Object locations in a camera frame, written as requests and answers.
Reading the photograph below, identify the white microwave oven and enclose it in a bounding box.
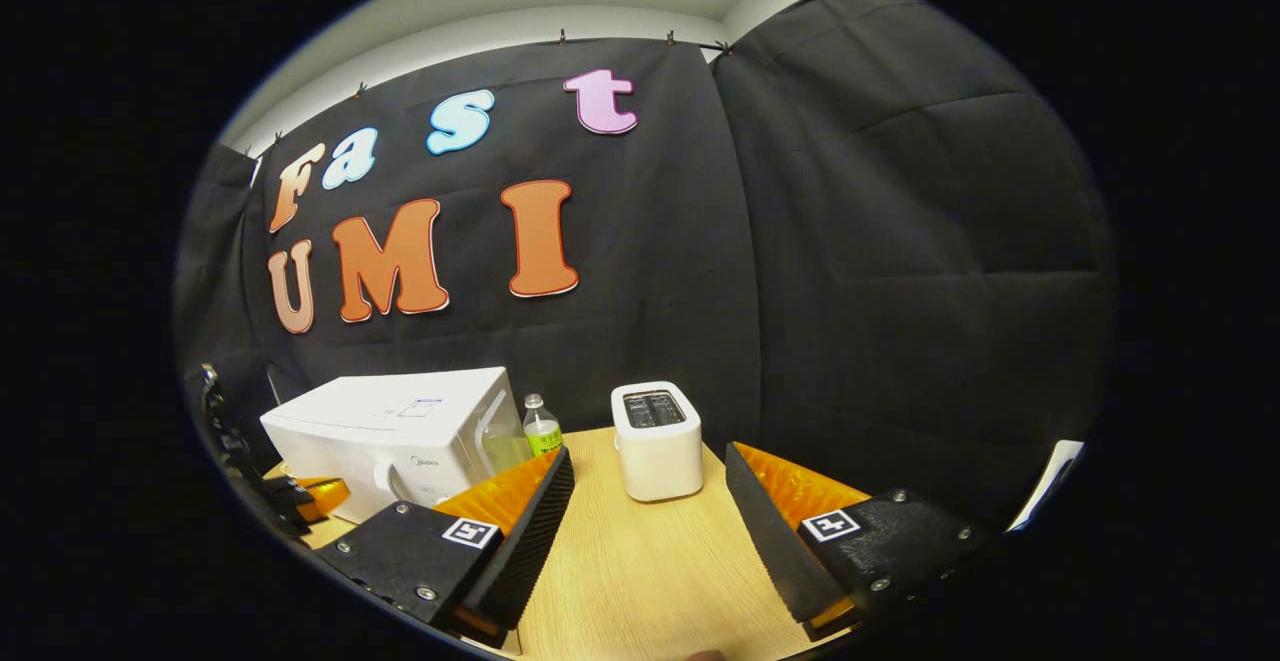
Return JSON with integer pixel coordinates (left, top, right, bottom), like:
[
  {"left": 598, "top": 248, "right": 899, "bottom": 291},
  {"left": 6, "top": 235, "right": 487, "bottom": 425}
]
[{"left": 260, "top": 367, "right": 533, "bottom": 525}]

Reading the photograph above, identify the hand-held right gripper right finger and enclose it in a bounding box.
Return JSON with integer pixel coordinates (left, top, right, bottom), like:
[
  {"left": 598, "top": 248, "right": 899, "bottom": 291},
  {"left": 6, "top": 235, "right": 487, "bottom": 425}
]
[{"left": 724, "top": 441, "right": 1001, "bottom": 644}]

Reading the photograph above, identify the white panel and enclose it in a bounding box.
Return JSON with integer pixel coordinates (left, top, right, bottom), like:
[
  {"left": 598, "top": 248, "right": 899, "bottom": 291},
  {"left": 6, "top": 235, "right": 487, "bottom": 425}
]
[{"left": 1005, "top": 439, "right": 1087, "bottom": 534}]

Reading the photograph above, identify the white toaster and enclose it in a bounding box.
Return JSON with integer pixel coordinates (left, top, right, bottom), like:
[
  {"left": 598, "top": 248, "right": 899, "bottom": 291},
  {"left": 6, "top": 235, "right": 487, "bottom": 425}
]
[{"left": 611, "top": 381, "right": 704, "bottom": 503}]

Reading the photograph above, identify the green label drink bottle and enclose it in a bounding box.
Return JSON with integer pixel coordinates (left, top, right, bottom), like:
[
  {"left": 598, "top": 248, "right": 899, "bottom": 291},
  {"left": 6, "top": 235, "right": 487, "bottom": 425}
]
[{"left": 523, "top": 393, "right": 564, "bottom": 458}]

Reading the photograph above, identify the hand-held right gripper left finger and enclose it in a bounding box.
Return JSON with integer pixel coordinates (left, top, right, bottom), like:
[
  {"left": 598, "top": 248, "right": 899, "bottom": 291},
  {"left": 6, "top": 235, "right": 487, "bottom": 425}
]
[{"left": 315, "top": 446, "right": 577, "bottom": 650}]

